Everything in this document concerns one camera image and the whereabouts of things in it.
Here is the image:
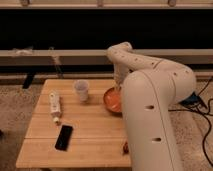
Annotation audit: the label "brown sausage snack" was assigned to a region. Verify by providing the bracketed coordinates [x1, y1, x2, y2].
[123, 142, 129, 154]

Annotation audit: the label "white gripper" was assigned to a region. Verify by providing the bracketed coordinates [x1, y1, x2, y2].
[114, 65, 129, 90]

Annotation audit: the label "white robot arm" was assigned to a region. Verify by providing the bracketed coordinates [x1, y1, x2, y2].
[107, 42, 196, 171]

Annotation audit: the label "black phone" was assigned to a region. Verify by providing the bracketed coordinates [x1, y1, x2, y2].
[55, 125, 73, 151]

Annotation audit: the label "blue floor object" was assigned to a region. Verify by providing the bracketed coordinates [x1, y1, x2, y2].
[180, 92, 206, 107]

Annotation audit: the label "clear plastic cup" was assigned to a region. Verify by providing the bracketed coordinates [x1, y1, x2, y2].
[74, 80, 89, 102]

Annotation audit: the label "black cables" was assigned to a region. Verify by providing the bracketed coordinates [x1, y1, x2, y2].
[168, 77, 213, 168]

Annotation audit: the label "white tube bottle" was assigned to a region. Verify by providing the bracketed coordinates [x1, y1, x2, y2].
[49, 92, 62, 125]

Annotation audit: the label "orange ceramic bowl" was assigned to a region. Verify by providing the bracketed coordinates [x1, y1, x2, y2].
[103, 87, 121, 113]

